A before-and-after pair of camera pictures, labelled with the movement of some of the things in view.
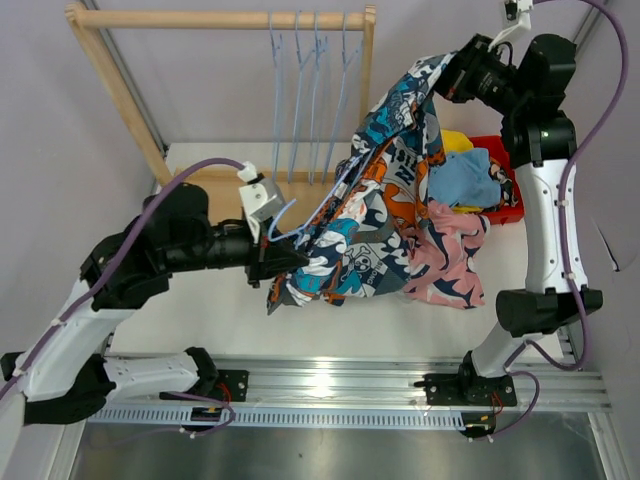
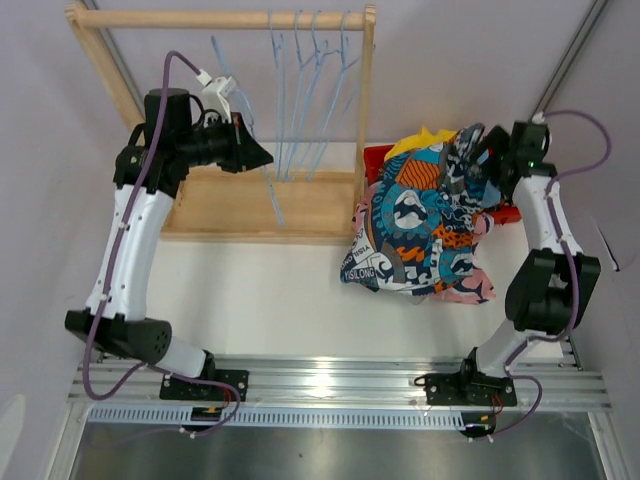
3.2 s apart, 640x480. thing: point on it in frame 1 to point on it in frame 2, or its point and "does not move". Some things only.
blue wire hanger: x=320 y=210 to x=255 y=134
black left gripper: x=272 y=259 to x=242 y=150
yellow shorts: x=455 y=140 to x=423 y=140
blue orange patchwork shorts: x=353 y=235 to x=419 y=235
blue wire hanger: x=277 y=57 does not move
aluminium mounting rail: x=396 y=383 does not move
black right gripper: x=456 y=80 to x=498 y=143
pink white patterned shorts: x=443 y=254 does not move
